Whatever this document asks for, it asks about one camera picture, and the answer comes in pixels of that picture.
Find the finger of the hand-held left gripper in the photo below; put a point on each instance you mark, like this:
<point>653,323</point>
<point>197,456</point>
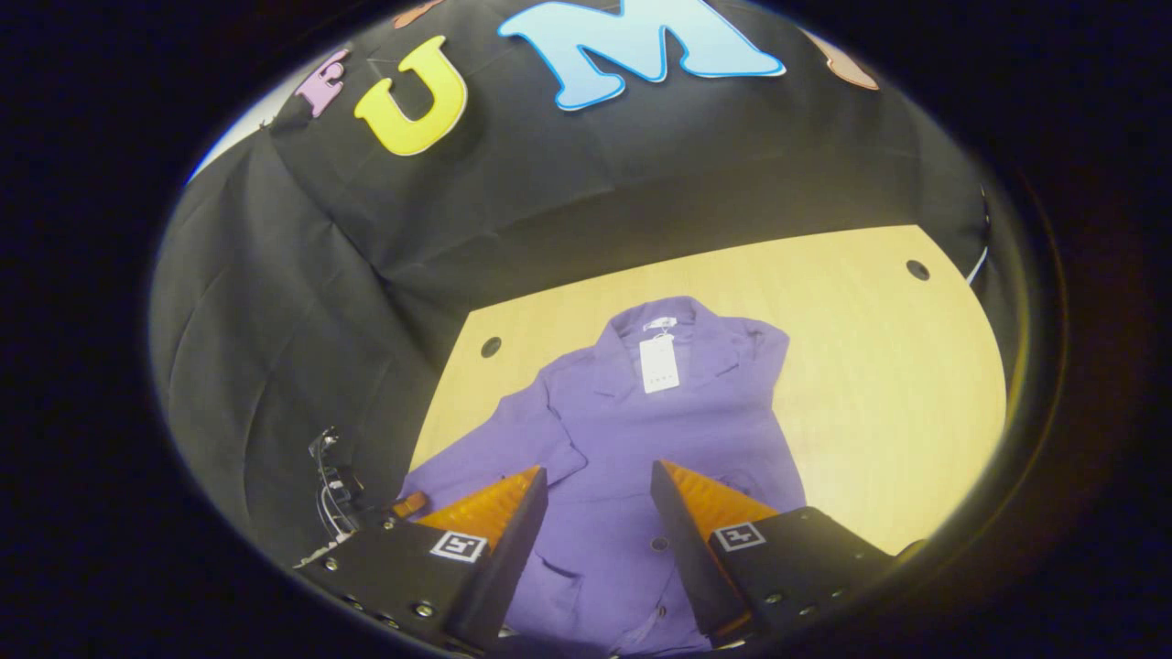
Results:
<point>410,504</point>

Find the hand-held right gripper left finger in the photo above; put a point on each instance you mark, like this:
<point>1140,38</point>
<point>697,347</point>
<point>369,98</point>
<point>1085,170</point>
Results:
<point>517,549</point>

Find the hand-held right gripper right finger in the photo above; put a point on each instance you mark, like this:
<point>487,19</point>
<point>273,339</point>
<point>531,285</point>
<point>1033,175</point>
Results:
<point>682,549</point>

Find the purple ribbed button shirt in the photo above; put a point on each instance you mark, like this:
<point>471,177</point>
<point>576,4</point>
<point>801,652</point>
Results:
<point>623,430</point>

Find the black table grommet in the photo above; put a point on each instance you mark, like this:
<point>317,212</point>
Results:
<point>917,270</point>
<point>491,347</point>

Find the white paper hang tag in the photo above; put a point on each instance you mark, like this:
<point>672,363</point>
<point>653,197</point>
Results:
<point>659,366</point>

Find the black backdrop cloth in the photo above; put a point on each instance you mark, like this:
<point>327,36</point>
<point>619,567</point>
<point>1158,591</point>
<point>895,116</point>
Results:
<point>549,201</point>

